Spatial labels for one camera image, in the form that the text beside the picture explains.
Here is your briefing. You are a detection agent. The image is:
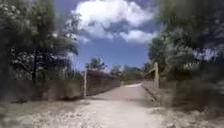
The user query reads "wooden bridge railing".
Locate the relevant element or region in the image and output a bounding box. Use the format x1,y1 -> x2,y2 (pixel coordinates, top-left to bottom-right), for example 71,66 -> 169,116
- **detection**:
82,69 -> 122,98
141,61 -> 160,101

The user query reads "dry grass verge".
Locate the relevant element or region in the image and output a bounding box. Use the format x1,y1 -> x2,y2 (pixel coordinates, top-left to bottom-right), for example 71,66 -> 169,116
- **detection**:
0,98 -> 91,128
151,99 -> 224,128

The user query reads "large green tree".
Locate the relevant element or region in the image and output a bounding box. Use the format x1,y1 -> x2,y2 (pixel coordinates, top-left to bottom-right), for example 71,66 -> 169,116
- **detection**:
146,0 -> 224,111
0,0 -> 83,101

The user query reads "row of distant trees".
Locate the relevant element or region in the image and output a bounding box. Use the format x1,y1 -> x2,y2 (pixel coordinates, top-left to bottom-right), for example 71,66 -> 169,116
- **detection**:
84,57 -> 153,83

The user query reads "pale gravel path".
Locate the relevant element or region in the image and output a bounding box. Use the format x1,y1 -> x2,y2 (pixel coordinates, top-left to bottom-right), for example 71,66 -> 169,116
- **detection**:
19,82 -> 174,128

